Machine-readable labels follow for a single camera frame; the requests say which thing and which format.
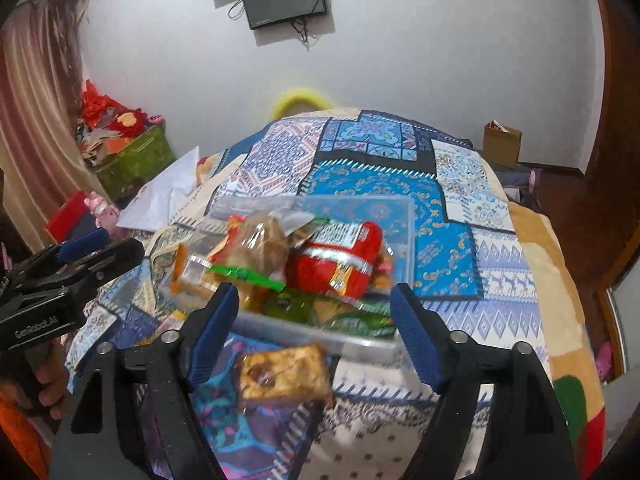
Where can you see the nut cake clear pack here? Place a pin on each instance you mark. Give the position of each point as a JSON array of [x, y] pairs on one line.
[[290, 376]]

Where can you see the red box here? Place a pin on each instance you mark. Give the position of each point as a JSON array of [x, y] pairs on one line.
[[72, 220]]

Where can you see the red stuffed items pile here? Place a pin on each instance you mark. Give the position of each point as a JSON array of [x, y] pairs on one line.
[[105, 127]]

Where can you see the brown pastry clear pack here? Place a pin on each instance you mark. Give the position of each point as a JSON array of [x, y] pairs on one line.
[[383, 277]]

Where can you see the green pea snack bag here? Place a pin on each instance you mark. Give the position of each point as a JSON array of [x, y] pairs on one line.
[[326, 313]]

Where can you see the red snack bag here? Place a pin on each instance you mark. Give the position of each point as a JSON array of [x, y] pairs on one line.
[[337, 259]]

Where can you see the person left hand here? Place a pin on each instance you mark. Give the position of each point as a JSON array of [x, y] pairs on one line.
[[53, 377]]

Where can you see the round biscuit roll pack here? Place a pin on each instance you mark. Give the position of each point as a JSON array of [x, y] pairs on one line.
[[193, 280]]

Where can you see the striped pink curtain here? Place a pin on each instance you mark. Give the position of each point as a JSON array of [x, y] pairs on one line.
[[41, 83]]

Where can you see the brown cardboard box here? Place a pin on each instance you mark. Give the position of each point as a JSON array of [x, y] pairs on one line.
[[501, 144]]

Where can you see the pink plush toy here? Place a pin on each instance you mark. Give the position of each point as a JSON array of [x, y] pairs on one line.
[[105, 214]]

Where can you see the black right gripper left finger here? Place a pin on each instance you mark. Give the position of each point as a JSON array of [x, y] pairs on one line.
[[101, 436]]

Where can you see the clear bag of cookies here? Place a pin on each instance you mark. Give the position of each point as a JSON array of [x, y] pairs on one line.
[[271, 235]]

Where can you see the green storage box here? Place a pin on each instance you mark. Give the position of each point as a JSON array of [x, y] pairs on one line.
[[123, 174]]

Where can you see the clear plastic storage box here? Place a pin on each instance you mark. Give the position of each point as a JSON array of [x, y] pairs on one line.
[[393, 214]]

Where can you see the patchwork patterned bed blanket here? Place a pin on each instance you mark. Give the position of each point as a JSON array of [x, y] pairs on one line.
[[494, 378]]

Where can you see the yellow fuzzy hoop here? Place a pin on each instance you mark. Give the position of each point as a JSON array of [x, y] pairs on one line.
[[298, 101]]

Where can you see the brown wooden door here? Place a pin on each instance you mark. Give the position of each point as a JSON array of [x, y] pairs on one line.
[[612, 188]]

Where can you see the red yellow small snack packet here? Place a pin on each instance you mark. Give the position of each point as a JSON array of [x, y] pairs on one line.
[[231, 250]]

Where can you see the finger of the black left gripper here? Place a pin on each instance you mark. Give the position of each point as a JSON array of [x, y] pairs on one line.
[[84, 277], [51, 259]]

